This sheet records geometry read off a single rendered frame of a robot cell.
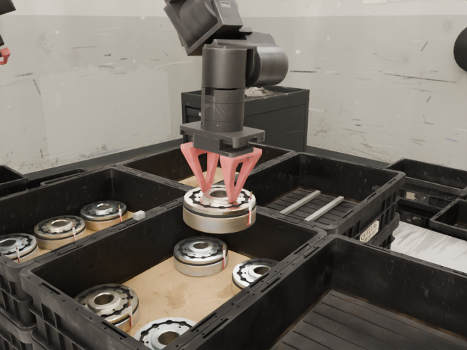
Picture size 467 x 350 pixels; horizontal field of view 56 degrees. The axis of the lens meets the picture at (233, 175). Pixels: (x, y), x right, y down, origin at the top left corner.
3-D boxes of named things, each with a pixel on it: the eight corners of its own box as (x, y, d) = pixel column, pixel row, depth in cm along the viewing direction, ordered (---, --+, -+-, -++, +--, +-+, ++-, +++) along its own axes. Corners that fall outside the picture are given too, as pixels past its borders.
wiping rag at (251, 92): (251, 98, 247) (251, 92, 246) (224, 94, 262) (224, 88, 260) (283, 93, 267) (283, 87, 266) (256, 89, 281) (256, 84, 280)
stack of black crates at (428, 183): (470, 259, 222) (486, 174, 207) (448, 283, 202) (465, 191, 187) (393, 234, 248) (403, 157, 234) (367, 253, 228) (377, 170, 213)
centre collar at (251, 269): (264, 284, 73) (264, 281, 73) (241, 273, 76) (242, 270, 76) (282, 273, 76) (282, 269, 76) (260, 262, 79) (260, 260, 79)
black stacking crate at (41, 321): (162, 449, 50) (156, 369, 47) (28, 339, 68) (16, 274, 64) (325, 292, 80) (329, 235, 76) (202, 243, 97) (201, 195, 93)
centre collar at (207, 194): (221, 207, 60) (221, 203, 59) (194, 198, 63) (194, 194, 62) (244, 197, 63) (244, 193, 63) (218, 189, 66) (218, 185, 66)
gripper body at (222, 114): (209, 131, 66) (210, 80, 63) (265, 144, 60) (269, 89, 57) (177, 137, 61) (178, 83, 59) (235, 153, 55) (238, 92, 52)
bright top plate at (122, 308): (103, 334, 62) (103, 330, 62) (55, 312, 67) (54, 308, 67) (151, 298, 70) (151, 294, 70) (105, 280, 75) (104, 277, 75)
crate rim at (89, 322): (157, 384, 47) (156, 366, 46) (16, 285, 64) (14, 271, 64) (330, 244, 77) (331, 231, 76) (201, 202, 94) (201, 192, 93)
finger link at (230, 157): (222, 187, 67) (224, 126, 64) (260, 199, 62) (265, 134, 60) (190, 198, 62) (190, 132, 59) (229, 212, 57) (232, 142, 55)
